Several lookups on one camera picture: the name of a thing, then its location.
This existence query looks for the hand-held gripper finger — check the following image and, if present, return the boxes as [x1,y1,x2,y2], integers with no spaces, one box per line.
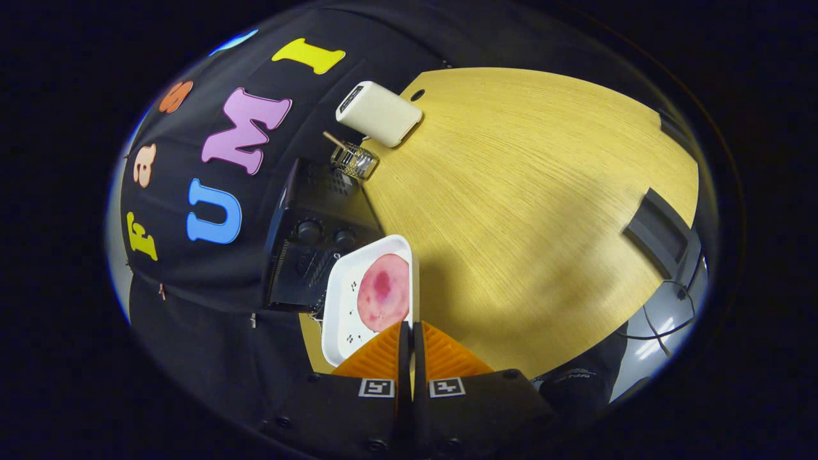
[412,321,558,458]
[259,321,411,458]

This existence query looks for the pink ham slice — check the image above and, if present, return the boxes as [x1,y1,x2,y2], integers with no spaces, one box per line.
[357,254,411,333]

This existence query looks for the white square plate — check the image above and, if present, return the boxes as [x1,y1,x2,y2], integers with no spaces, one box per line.
[321,234,421,368]

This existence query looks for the black toaster oven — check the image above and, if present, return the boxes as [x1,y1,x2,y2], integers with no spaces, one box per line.
[262,158,384,314]

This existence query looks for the white bread toaster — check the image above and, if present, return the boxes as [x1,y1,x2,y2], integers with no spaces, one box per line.
[336,80,424,148]

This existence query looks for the black chair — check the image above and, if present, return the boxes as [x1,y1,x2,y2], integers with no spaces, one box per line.
[623,187,694,280]

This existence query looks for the metal wire holder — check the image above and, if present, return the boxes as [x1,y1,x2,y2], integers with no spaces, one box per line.
[330,143,379,180]

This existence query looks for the black floor cable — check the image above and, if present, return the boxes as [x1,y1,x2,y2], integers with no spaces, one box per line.
[617,280,704,358]

